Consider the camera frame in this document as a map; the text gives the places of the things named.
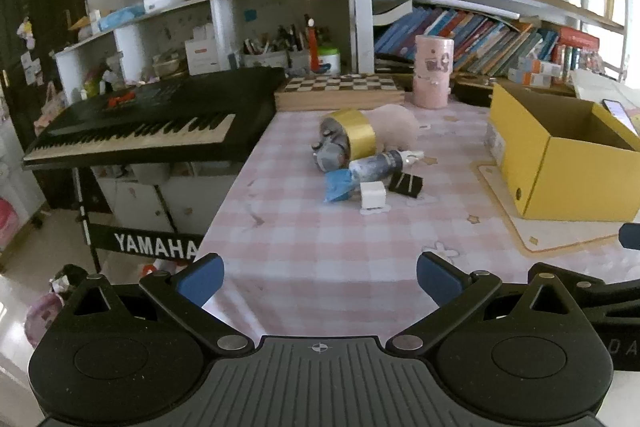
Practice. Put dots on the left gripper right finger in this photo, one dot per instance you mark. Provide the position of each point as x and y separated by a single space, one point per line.
459 296

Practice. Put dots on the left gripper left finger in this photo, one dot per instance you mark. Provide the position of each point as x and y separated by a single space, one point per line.
182 297

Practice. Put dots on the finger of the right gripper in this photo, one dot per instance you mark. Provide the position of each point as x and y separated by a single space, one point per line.
629 235

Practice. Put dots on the black binder clip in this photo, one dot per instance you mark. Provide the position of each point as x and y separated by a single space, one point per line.
406 184

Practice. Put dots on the white cube charger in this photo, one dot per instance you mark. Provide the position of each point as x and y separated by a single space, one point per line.
373 195

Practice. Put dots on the dark lens solution bottle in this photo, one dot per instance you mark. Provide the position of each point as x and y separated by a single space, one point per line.
383 165

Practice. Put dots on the blue wrapper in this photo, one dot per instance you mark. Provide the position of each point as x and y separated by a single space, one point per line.
338 184

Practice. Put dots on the pink plush toy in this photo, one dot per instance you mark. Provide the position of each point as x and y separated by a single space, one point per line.
394 126

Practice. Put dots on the yellow tape roll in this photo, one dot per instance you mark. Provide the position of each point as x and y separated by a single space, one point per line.
359 133

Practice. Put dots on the cream orange-edged mat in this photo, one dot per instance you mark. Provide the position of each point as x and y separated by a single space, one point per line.
542 238

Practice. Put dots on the yellow cardboard box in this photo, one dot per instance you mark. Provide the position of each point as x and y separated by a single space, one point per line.
563 159

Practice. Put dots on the smartphone with lit screen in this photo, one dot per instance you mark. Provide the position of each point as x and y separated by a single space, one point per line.
616 109

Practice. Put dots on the pink checked tablecloth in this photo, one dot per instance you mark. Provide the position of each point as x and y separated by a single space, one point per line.
298 265

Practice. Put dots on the black Yamaha keyboard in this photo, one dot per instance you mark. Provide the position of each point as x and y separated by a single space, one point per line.
215 117

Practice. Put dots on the wooden chess board box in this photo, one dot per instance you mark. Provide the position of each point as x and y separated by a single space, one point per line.
305 94

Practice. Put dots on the pink cylindrical canister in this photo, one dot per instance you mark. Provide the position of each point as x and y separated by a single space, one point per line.
431 71

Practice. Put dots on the white bookshelf unit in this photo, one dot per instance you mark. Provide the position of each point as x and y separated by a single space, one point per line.
350 22

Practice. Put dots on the white green-lidded jar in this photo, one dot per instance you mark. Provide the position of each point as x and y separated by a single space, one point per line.
329 58

